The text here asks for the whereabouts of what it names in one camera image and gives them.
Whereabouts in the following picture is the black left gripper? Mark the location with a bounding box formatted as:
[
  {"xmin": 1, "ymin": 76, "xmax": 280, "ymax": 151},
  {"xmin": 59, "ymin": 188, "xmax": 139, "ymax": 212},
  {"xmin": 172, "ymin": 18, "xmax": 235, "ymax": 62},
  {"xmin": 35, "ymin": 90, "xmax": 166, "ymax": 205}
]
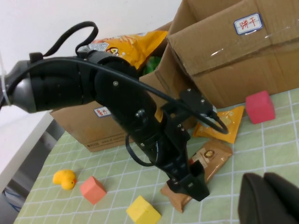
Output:
[{"xmin": 126, "ymin": 108, "xmax": 210, "ymax": 203}]

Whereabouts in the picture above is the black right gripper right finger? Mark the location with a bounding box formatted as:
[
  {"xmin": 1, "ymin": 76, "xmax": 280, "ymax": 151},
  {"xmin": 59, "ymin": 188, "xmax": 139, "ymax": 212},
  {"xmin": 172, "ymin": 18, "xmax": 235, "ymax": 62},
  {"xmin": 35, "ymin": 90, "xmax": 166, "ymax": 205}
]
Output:
[{"xmin": 263, "ymin": 172, "xmax": 299, "ymax": 224}]

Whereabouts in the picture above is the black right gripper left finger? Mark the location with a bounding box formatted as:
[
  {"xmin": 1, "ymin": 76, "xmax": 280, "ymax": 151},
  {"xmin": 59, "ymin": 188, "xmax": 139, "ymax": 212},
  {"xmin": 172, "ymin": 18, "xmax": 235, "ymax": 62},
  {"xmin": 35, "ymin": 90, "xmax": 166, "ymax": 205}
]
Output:
[{"xmin": 237, "ymin": 173, "xmax": 290, "ymax": 224}]

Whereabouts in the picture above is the brown snack bar packet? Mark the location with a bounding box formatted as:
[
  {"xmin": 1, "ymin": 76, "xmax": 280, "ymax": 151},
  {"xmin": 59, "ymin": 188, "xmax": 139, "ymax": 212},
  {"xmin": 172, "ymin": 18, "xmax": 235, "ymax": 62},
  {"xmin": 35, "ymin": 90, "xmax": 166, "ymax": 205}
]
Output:
[{"xmin": 160, "ymin": 139, "xmax": 233, "ymax": 213}]

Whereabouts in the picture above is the small yellow snack packet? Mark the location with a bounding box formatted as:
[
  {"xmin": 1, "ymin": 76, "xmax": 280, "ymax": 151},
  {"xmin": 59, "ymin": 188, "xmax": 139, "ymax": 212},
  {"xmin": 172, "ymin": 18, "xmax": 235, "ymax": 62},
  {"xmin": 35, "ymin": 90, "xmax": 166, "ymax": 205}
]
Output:
[{"xmin": 192, "ymin": 105, "xmax": 245, "ymax": 144}]

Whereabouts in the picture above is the green snack bag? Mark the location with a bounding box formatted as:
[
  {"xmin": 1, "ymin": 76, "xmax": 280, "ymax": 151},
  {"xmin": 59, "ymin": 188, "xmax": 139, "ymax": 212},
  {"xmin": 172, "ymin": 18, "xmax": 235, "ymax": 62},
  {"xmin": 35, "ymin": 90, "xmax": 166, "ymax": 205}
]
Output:
[{"xmin": 142, "ymin": 56, "xmax": 162, "ymax": 76}]

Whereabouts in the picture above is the yellow foam cube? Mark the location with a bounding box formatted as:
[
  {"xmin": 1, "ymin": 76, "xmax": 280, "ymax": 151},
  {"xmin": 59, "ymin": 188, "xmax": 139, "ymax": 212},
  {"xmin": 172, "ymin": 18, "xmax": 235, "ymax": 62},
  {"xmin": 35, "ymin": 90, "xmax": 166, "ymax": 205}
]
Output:
[{"xmin": 126, "ymin": 195, "xmax": 162, "ymax": 224}]

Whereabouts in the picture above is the green checkered tablecloth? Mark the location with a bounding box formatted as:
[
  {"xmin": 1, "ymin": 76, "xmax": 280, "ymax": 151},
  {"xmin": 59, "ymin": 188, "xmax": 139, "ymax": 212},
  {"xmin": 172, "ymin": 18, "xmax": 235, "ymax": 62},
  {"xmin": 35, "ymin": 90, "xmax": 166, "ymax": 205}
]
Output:
[{"xmin": 14, "ymin": 87, "xmax": 299, "ymax": 224}]

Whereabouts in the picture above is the red foam cube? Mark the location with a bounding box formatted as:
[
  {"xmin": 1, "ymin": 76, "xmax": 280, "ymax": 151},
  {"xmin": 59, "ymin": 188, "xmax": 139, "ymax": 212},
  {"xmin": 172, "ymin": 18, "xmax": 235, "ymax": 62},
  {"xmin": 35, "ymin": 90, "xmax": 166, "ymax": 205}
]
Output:
[{"xmin": 245, "ymin": 90, "xmax": 276, "ymax": 124}]

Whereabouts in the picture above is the orange foam cube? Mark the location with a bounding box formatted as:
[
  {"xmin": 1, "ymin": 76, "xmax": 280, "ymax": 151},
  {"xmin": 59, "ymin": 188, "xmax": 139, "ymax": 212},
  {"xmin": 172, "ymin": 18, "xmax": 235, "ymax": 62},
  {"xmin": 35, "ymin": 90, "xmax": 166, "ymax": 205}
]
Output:
[{"xmin": 79, "ymin": 175, "xmax": 107, "ymax": 205}]

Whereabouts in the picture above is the cardboard box marked F2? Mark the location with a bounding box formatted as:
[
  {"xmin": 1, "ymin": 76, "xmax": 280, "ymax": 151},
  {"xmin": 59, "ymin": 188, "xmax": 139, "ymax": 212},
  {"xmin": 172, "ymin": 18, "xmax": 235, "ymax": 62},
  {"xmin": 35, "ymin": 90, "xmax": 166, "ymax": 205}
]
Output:
[{"xmin": 49, "ymin": 23, "xmax": 199, "ymax": 153}]

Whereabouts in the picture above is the white label on F2 box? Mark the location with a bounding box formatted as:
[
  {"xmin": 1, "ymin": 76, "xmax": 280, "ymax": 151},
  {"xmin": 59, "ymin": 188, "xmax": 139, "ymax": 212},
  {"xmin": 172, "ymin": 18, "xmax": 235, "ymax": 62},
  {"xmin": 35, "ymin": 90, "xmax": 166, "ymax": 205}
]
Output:
[{"xmin": 93, "ymin": 107, "xmax": 112, "ymax": 119}]

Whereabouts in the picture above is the taped plain cardboard box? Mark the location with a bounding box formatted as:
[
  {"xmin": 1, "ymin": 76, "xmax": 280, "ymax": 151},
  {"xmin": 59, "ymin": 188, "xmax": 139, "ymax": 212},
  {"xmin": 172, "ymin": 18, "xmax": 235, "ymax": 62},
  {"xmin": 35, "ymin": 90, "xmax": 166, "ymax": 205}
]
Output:
[{"xmin": 155, "ymin": 0, "xmax": 299, "ymax": 109}]

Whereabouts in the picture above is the yellow rubber duck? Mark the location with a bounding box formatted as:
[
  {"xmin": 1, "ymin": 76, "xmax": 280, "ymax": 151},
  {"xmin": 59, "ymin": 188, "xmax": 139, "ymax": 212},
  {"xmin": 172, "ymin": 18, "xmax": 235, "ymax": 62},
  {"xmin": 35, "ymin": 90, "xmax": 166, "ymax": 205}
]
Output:
[{"xmin": 52, "ymin": 169, "xmax": 78, "ymax": 191}]

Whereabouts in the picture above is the orange chip bag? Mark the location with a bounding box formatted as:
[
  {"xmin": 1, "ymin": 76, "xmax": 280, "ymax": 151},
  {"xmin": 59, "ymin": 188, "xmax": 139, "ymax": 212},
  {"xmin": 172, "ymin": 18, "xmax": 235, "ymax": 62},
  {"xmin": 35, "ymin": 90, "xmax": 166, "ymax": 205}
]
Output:
[{"xmin": 90, "ymin": 30, "xmax": 169, "ymax": 70}]

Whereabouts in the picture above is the clear packing tape strip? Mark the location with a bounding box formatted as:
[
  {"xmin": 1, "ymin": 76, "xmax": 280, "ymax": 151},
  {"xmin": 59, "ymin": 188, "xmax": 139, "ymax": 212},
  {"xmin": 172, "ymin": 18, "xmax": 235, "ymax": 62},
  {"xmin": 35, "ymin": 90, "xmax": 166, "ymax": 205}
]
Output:
[{"xmin": 177, "ymin": 22, "xmax": 299, "ymax": 77}]

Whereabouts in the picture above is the white label on taped box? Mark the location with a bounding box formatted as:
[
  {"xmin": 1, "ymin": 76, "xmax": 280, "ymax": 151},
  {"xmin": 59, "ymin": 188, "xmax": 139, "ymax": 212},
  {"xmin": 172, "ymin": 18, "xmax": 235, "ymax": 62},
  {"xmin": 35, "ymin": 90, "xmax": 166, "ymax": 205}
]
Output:
[{"xmin": 233, "ymin": 13, "xmax": 263, "ymax": 35}]

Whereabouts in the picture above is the white side table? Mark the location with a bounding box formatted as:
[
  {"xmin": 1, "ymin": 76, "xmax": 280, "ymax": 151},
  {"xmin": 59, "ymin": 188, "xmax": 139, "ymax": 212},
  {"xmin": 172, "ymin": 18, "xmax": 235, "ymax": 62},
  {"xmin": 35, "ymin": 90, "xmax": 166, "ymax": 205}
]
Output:
[{"xmin": 0, "ymin": 112, "xmax": 56, "ymax": 192}]

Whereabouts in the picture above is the white zip tie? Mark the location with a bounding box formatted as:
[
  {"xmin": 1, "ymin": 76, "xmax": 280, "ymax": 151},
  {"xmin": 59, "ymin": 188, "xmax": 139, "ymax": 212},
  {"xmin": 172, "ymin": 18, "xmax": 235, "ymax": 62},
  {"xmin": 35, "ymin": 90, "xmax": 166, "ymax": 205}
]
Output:
[{"xmin": 0, "ymin": 50, "xmax": 12, "ymax": 108}]

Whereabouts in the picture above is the short black cable loop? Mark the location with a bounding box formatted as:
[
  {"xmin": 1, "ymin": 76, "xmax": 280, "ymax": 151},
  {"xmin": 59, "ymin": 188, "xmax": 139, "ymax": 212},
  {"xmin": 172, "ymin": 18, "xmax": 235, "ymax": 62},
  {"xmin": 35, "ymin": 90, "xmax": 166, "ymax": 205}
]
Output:
[{"xmin": 125, "ymin": 134, "xmax": 156, "ymax": 168}]

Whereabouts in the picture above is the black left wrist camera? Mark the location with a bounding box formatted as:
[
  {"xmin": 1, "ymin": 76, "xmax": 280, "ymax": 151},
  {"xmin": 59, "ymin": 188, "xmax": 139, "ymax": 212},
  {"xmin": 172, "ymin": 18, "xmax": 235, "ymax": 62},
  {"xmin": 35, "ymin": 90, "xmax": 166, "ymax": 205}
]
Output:
[{"xmin": 179, "ymin": 88, "xmax": 214, "ymax": 117}]

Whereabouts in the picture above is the long black camera cable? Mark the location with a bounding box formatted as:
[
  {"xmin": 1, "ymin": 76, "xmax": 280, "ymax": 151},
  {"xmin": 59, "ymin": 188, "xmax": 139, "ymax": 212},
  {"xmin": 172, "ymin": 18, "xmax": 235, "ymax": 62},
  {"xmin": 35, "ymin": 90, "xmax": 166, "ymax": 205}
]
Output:
[{"xmin": 0, "ymin": 57, "xmax": 229, "ymax": 135}]

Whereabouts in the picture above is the black flat cable loop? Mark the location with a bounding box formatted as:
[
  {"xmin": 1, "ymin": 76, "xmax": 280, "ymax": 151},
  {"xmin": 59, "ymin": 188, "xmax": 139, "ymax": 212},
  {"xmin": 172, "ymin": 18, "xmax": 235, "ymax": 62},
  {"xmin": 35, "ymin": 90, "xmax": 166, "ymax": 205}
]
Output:
[{"xmin": 42, "ymin": 21, "xmax": 99, "ymax": 58}]

